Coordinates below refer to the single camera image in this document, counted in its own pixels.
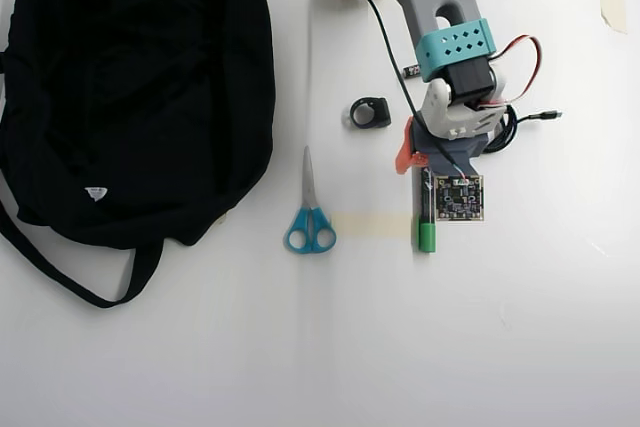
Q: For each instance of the long beige masking tape strip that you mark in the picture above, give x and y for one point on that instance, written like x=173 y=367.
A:
x=372 y=225

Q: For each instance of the square camera circuit board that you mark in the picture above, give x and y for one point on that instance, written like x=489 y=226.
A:
x=459 y=198

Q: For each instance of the black fabric bag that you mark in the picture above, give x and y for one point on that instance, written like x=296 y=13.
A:
x=140 y=97

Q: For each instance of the black AAA battery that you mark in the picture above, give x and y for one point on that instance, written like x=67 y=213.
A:
x=413 y=70

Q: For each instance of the white and slate gripper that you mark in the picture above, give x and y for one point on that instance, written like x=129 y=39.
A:
x=406 y=156

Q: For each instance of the torn beige masking tape piece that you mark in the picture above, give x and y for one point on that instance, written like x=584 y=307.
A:
x=614 y=2

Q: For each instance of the green board marker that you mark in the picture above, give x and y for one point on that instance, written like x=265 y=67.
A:
x=428 y=237

